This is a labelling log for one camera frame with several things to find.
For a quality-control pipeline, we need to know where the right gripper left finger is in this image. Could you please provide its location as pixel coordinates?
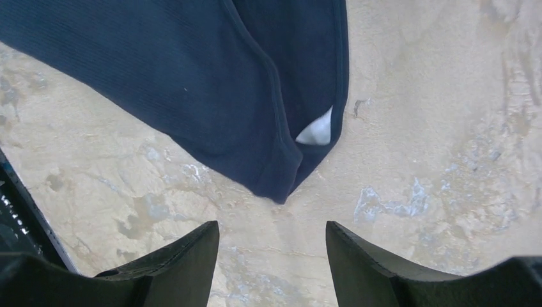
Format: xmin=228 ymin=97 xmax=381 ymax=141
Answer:
xmin=1 ymin=221 xmax=220 ymax=306

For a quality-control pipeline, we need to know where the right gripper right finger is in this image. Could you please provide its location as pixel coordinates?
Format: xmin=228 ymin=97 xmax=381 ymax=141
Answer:
xmin=326 ymin=221 xmax=541 ymax=306

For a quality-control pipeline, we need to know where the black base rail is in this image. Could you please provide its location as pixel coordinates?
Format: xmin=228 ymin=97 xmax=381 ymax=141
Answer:
xmin=1 ymin=152 xmax=79 ymax=274

